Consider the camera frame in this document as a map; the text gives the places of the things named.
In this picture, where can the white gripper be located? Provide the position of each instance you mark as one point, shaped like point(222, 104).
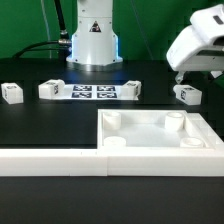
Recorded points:
point(200, 46)

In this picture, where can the white square table top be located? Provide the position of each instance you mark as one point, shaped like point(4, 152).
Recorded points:
point(154, 129)

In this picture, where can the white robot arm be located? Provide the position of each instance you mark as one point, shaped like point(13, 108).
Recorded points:
point(94, 45)

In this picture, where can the white L-shaped obstacle fence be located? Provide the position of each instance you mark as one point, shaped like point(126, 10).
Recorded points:
point(115, 161)

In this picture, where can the paper sheet with markers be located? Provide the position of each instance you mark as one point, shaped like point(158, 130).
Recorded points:
point(91, 92)

